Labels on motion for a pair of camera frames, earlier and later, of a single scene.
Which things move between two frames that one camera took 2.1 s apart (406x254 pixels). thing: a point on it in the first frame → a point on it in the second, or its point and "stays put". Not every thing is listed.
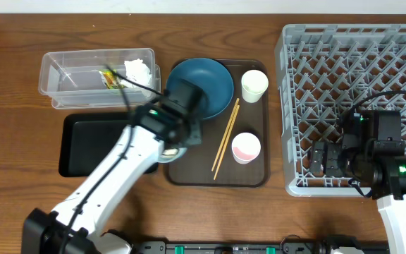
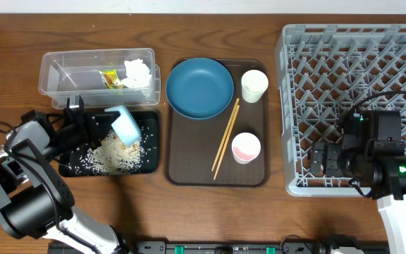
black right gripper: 328,161 stays put
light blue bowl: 172,158 → 125,126
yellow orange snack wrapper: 111,80 stays put
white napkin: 137,71 stays put
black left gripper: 197,136 → 89,135
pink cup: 245,147 stays put
